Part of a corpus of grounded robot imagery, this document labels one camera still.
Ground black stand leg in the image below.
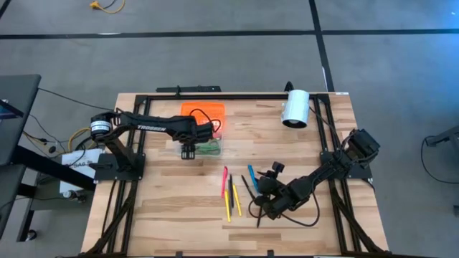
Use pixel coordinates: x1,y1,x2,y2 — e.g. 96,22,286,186
425,125,459,148

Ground white box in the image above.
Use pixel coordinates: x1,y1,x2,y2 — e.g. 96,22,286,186
59,148,105,194

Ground black pen white print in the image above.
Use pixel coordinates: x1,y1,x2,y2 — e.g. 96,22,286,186
241,174,256,200

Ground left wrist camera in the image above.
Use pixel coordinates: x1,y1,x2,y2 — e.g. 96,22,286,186
180,143,197,161

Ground white desk lamp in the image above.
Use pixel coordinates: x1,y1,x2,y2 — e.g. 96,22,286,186
280,80,311,129

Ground clear pencil case orange lid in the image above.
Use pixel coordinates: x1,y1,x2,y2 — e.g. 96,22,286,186
180,102,227,137

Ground blue pen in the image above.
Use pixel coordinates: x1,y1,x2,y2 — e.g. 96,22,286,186
247,163,260,194

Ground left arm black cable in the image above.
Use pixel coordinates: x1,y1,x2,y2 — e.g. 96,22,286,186
189,107,222,134

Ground yellow floor cable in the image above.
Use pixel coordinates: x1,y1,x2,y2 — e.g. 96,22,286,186
89,0,126,14

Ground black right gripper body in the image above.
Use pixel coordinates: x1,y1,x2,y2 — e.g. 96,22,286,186
256,176,291,220

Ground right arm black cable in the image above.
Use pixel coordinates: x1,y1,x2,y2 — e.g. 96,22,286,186
247,193,321,228

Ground dark side desk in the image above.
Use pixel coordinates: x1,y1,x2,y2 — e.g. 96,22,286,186
0,74,96,242

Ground pink highlighter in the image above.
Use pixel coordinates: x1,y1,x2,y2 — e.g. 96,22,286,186
220,166,229,199

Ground yellow highlighter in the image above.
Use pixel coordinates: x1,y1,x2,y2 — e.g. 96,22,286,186
224,189,232,223
232,183,243,217

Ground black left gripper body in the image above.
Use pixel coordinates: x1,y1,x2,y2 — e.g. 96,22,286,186
179,121,216,146

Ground coiled yellow cable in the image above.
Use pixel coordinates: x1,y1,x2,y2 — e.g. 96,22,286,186
67,127,98,151

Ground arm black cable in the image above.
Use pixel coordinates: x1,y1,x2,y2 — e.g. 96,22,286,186
189,107,222,134
247,193,321,228

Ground green handled scissors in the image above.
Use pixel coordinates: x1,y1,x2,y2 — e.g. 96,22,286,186
195,140,222,156

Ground black table frame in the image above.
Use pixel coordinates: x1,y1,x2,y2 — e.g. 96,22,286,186
85,93,387,257

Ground black power strip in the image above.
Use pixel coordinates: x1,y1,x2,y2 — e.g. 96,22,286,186
156,85,222,93

